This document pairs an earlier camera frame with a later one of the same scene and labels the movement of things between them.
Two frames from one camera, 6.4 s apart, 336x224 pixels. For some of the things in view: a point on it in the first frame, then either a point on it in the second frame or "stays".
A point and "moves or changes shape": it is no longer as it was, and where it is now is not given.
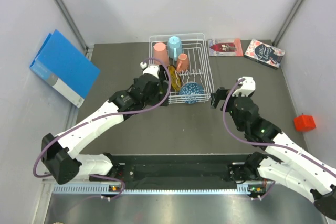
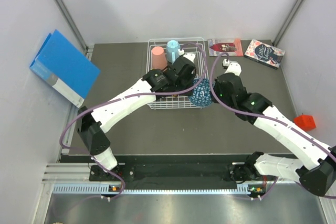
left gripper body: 152,100 → 185,85
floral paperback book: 265,54 stays
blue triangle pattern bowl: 191,93 moves or changes shape
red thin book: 225,47 stays
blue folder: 65,67 stays
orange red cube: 304,123 stays
